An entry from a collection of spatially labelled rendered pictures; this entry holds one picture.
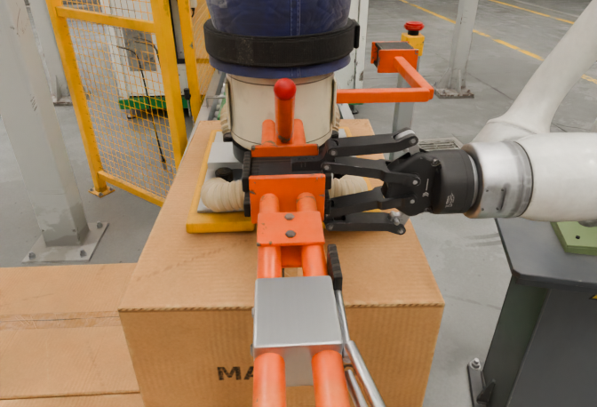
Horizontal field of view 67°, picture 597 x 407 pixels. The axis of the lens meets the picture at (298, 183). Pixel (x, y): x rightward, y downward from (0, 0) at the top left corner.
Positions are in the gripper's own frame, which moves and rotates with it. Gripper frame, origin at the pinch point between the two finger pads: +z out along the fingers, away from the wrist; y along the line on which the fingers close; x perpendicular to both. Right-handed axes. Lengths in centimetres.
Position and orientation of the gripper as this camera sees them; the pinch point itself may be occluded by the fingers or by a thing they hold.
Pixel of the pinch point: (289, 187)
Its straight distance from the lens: 51.7
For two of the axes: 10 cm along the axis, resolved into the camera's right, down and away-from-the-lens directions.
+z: -10.0, 0.4, -0.5
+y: 0.1, 8.6, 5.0
